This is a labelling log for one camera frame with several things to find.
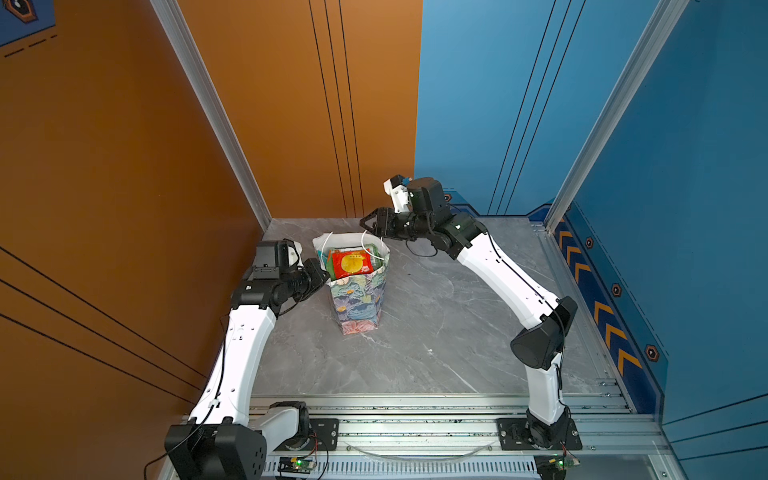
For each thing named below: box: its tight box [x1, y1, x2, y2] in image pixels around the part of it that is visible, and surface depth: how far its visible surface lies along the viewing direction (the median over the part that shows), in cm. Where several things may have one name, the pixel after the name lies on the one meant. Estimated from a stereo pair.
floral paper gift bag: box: [351, 232, 391, 334], surface depth 82 cm
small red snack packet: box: [327, 248, 374, 280], surface depth 82 cm
